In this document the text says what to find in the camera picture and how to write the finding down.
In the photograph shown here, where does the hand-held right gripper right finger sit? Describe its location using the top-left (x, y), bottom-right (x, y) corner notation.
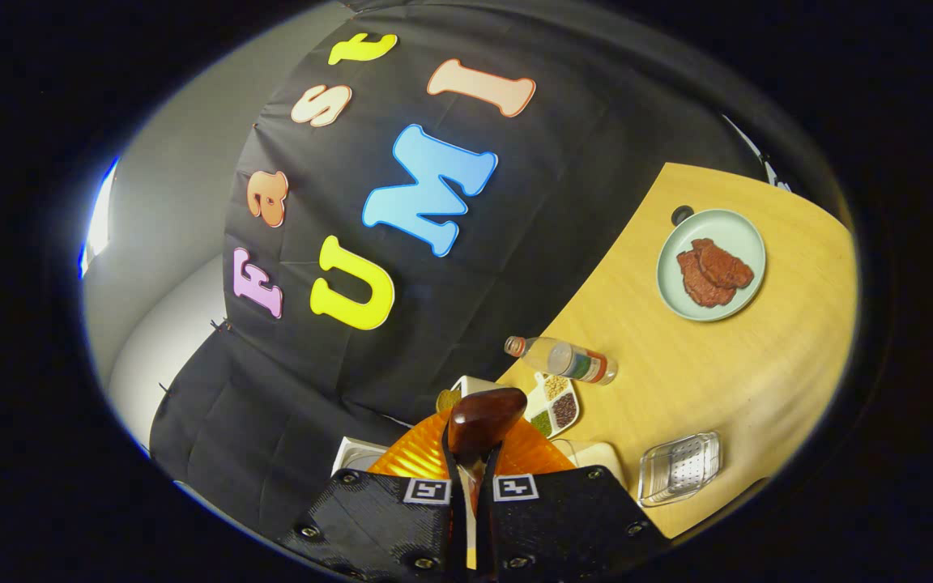
top-left (475, 417), bottom-right (670, 580)

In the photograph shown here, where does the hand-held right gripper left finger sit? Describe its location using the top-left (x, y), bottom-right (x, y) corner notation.
top-left (276, 409), bottom-right (467, 580)

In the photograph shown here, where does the white rice cooker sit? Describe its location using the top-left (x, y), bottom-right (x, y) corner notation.
top-left (330, 436), bottom-right (390, 474)

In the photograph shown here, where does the brown wooden spoon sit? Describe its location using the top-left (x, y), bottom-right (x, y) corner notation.
top-left (446, 387), bottom-right (529, 572)

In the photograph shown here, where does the white divided dish of beans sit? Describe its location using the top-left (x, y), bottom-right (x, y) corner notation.
top-left (522, 371), bottom-right (581, 440)

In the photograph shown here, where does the clear plastic water bottle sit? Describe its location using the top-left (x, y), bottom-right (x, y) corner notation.
top-left (504, 335), bottom-right (619, 386)

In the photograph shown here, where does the white toaster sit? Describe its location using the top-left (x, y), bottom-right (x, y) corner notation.
top-left (450, 374), bottom-right (526, 399)

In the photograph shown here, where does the pale green plate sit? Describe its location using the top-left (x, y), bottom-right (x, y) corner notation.
top-left (656, 208), bottom-right (768, 323)

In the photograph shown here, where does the black backdrop cloth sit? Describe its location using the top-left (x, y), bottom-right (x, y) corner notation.
top-left (149, 0), bottom-right (807, 543)

